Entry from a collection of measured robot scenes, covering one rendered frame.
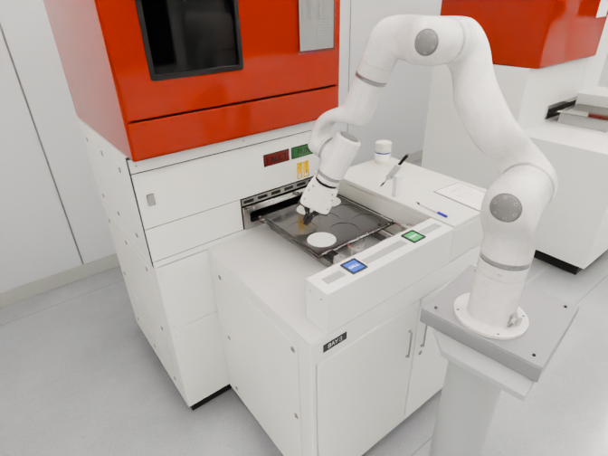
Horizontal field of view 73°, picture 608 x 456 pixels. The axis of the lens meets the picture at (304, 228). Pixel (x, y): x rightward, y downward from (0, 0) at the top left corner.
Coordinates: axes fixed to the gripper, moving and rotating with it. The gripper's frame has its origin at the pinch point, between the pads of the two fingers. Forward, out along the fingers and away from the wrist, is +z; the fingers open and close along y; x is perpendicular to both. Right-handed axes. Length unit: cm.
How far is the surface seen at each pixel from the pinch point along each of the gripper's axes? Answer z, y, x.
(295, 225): 9.8, -2.0, 8.8
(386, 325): 12.6, 36.6, -19.9
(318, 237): 5.8, 6.4, 1.1
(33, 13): 9, -166, 95
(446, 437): 32, 68, -35
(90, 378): 136, -60, 3
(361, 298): 0.6, 21.5, -28.5
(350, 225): 1.3, 16.4, 10.8
